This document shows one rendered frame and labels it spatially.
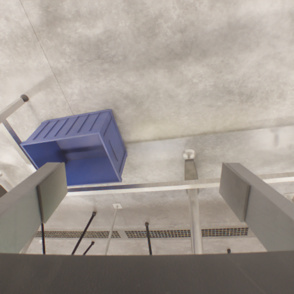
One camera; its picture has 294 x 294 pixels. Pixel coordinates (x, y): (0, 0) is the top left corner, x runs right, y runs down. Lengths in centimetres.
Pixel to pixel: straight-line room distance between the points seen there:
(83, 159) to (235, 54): 95
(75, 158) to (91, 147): 15
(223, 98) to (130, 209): 102
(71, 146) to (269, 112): 104
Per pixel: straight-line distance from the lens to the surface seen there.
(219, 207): 154
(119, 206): 157
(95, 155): 123
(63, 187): 17
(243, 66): 96
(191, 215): 102
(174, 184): 101
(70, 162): 131
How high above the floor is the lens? 87
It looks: 51 degrees down
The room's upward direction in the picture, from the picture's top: 171 degrees counter-clockwise
